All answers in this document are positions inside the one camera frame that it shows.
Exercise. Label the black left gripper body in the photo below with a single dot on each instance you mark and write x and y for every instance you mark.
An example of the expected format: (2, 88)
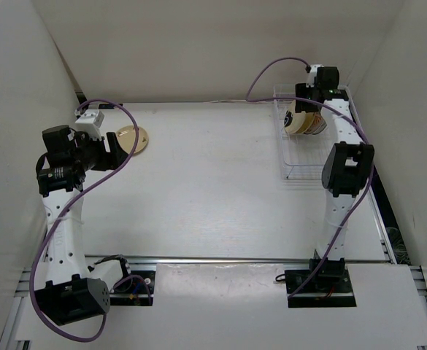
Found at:
(93, 154)

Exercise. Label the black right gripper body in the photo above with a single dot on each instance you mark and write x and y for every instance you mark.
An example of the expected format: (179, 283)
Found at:
(303, 92)

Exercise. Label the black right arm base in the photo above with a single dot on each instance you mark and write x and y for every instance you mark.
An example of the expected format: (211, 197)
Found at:
(329, 287)

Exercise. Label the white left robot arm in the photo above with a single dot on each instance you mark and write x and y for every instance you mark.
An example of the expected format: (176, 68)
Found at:
(73, 290)

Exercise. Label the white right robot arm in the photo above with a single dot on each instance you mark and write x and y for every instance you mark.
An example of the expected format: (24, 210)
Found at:
(346, 172)

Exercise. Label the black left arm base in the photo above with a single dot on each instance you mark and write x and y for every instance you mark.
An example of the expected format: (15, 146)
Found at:
(133, 293)

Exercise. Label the cream plate with dark print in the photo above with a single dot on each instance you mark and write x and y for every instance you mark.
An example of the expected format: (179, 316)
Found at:
(294, 121)

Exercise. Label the cream plate with orange pattern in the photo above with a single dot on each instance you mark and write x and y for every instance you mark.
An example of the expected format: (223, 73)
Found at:
(311, 123)

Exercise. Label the black label sticker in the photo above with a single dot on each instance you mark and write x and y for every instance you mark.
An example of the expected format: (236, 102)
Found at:
(105, 106)

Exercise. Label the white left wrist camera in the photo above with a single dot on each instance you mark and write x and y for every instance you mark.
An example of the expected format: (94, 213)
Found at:
(90, 122)

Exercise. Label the aluminium frame rail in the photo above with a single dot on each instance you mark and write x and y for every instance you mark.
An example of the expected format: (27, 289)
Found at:
(140, 260)

